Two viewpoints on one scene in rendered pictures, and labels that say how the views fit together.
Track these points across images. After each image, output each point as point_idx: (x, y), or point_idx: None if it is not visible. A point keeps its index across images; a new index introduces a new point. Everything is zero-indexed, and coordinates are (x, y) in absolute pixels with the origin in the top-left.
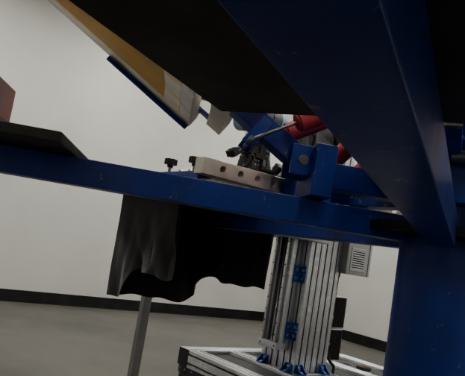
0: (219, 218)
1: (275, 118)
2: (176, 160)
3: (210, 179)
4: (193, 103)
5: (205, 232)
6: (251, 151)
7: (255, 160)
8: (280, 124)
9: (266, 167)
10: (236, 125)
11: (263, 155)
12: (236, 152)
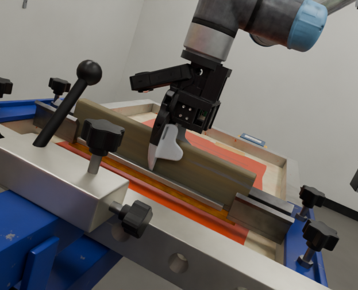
0: None
1: (261, 11)
2: (61, 83)
3: (76, 126)
4: None
5: None
6: (180, 86)
7: (182, 106)
8: (285, 26)
9: (201, 127)
10: (249, 34)
11: (197, 99)
12: (137, 83)
